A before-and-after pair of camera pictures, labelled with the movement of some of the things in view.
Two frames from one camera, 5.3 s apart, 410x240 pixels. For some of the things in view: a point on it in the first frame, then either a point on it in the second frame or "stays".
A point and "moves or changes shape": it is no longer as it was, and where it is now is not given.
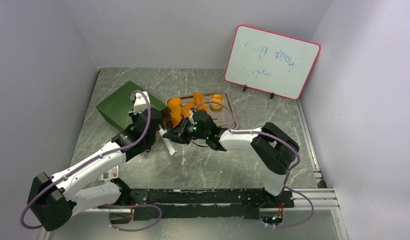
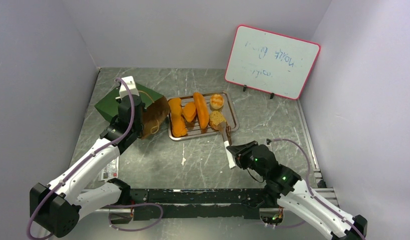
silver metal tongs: x=170 y=146 to x=227 y=134
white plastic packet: x=110 y=174 stays
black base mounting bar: x=241 y=203 stays
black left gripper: x=133 y=117 to x=143 y=108
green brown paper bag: x=115 y=108 moves or changes shape
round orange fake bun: x=217 y=98 stays
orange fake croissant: x=185 y=110 stays
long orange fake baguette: x=199 y=102 stays
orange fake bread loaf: x=174 y=105 stays
